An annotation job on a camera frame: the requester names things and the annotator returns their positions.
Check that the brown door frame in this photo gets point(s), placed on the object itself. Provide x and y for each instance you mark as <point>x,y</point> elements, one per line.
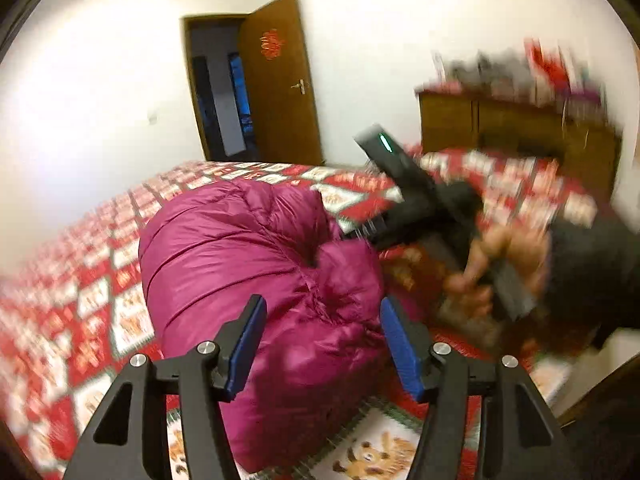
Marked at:
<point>189,60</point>

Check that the clutter on cabinet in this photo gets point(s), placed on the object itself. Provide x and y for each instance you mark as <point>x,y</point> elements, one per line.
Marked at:
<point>515,75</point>

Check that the red checkered printed bedspread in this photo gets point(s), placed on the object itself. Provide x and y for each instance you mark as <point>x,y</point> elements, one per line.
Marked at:
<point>75,320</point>

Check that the brown wooden cabinet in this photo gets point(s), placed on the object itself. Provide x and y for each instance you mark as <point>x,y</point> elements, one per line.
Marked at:
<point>500,125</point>

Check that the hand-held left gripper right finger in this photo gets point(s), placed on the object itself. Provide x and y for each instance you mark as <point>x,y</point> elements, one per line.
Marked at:
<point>400,350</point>

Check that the magenta puffer jacket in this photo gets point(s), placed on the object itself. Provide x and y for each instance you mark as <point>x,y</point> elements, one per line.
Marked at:
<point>250,270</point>

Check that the brown wooden door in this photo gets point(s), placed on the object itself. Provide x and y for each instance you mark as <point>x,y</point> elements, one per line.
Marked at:
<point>277,110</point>

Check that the person's right hand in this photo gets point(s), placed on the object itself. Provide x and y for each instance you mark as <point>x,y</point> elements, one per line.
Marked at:
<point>527,252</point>

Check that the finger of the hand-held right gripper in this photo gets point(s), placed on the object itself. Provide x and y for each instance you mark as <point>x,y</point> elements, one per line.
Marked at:
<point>385,227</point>

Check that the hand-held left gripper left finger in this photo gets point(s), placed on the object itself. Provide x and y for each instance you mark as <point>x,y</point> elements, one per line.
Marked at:
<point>245,345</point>

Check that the red paper door decoration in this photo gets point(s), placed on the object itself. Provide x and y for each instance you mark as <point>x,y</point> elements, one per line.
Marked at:
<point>272,45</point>

